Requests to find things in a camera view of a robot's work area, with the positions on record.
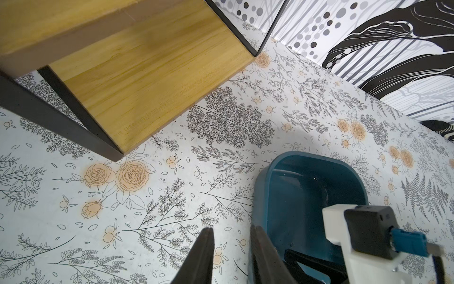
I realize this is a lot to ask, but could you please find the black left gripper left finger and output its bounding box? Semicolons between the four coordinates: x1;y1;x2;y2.
171;227;215;284

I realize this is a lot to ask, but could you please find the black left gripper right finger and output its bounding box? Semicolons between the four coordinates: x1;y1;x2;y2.
249;225;296;284

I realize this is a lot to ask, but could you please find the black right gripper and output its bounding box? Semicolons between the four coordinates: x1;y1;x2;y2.
284;249;349;284

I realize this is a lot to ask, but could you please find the teal plastic storage box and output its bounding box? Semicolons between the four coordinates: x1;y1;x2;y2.
252;151;368;284

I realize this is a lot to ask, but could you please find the black white striped cloth roll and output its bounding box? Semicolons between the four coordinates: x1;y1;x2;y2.
420;120;454;142

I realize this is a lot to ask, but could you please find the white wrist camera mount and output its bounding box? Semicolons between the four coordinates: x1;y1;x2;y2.
322;204;446;284

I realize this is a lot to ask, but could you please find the wooden shelf black metal frame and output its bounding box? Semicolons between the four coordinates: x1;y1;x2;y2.
1;1;271;162

